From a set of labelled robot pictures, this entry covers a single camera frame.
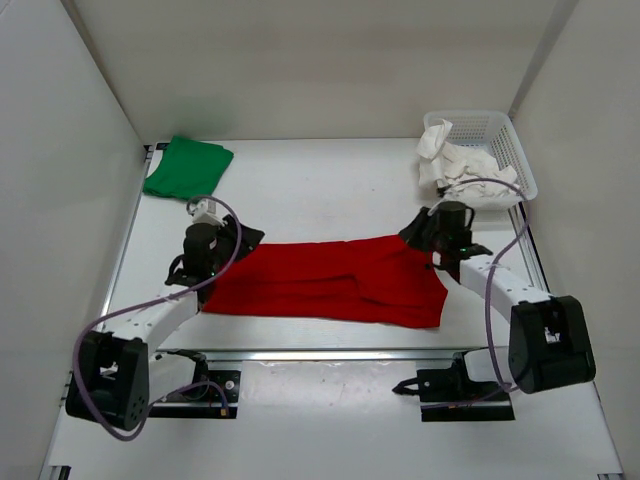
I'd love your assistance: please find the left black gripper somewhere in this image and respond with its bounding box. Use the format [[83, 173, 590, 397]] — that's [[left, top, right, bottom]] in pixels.
[[206, 214, 263, 276]]

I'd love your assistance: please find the white t shirt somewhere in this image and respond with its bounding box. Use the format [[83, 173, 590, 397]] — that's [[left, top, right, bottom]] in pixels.
[[416, 118, 519, 200]]

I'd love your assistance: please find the red t shirt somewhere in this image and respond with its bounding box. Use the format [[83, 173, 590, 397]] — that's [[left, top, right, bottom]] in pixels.
[[203, 234, 448, 329]]

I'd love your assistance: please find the green t shirt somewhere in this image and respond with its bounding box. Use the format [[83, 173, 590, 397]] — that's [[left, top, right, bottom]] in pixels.
[[143, 136, 234, 201]]

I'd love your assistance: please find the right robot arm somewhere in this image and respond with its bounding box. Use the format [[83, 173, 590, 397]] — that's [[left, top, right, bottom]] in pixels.
[[399, 201, 596, 400]]

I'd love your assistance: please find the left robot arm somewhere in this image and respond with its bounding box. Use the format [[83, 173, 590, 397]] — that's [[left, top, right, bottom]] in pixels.
[[65, 215, 265, 439]]

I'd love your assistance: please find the white plastic basket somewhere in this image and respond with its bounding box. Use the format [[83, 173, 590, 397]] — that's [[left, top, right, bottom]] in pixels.
[[416, 110, 538, 210]]

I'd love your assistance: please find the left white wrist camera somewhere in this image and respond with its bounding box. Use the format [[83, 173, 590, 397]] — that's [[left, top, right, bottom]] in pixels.
[[187, 199, 223, 226]]

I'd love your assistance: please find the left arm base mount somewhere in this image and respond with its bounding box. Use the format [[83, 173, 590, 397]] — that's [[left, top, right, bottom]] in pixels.
[[149, 349, 241, 420]]

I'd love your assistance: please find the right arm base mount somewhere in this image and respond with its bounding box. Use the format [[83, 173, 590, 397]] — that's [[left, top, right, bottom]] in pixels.
[[417, 361, 515, 423]]

